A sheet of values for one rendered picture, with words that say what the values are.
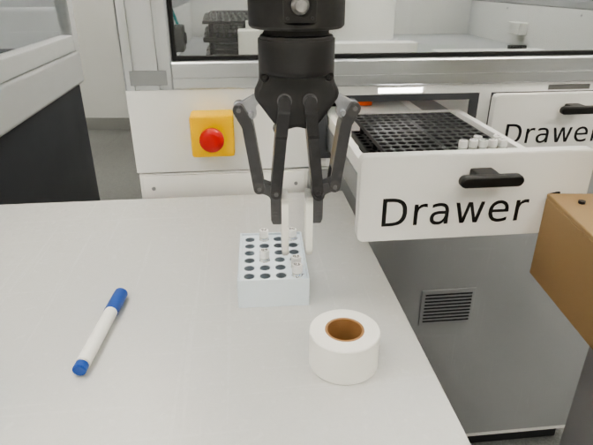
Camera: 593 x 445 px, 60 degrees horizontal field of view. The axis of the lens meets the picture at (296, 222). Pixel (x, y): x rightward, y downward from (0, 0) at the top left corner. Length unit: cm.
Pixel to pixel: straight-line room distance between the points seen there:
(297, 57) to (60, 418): 39
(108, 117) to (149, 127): 358
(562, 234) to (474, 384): 74
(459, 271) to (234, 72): 61
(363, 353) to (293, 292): 15
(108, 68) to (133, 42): 352
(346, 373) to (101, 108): 414
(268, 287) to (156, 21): 49
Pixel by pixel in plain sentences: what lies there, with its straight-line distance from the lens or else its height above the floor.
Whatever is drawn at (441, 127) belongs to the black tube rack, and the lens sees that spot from 87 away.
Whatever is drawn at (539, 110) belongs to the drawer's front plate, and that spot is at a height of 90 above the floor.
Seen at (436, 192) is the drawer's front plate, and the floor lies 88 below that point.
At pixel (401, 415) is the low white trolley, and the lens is 50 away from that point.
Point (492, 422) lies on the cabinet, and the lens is 146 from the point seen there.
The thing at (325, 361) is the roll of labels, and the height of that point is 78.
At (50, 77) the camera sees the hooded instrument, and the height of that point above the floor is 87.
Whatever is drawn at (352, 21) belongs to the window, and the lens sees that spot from 93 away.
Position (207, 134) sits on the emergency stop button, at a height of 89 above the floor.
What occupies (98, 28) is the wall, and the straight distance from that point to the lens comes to 441.
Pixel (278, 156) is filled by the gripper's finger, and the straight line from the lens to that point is 54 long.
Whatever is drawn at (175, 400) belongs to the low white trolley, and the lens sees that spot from 51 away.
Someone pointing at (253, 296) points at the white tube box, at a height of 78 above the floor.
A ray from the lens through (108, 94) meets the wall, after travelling 447.
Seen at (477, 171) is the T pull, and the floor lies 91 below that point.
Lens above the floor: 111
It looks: 25 degrees down
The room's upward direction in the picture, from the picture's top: straight up
